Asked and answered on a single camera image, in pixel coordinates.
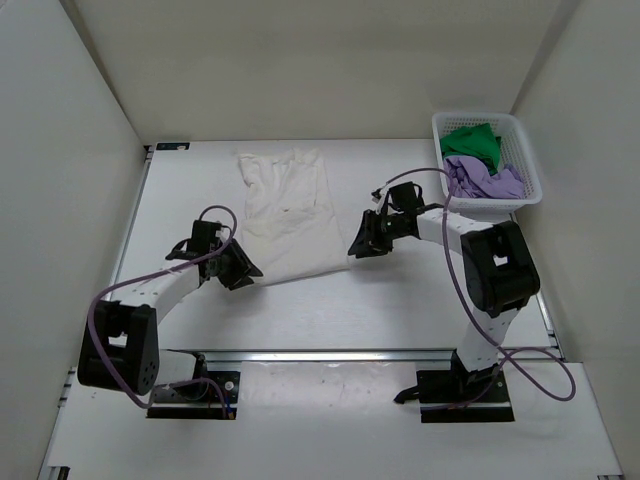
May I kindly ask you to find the cream white t-shirt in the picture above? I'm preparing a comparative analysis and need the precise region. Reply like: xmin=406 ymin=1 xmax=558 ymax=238
xmin=238 ymin=149 xmax=348 ymax=286

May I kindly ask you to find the purple t-shirt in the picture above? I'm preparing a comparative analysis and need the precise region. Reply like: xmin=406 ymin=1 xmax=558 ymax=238
xmin=444 ymin=155 xmax=525 ymax=199

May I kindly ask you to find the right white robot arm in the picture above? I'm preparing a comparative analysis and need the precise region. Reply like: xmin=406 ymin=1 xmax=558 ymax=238
xmin=348 ymin=182 xmax=540 ymax=377

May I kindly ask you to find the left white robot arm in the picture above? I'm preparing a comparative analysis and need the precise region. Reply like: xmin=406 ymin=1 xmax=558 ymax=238
xmin=77 ymin=220 xmax=263 ymax=396

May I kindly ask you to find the white plastic basket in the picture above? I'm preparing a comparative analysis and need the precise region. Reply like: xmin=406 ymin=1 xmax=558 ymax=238
xmin=432 ymin=112 xmax=542 ymax=215

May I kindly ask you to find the green t-shirt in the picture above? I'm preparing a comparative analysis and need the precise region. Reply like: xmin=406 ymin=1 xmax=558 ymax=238
xmin=440 ymin=123 xmax=502 ymax=175

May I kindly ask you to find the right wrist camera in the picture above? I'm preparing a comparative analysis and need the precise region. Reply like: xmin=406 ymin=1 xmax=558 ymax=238
xmin=371 ymin=187 xmax=391 ymax=214

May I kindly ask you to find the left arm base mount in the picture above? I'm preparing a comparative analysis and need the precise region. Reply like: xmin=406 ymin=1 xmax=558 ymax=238
xmin=146 ymin=354 xmax=241 ymax=421

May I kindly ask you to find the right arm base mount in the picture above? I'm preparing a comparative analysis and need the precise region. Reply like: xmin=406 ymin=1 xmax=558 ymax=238
xmin=394 ymin=352 xmax=515 ymax=424

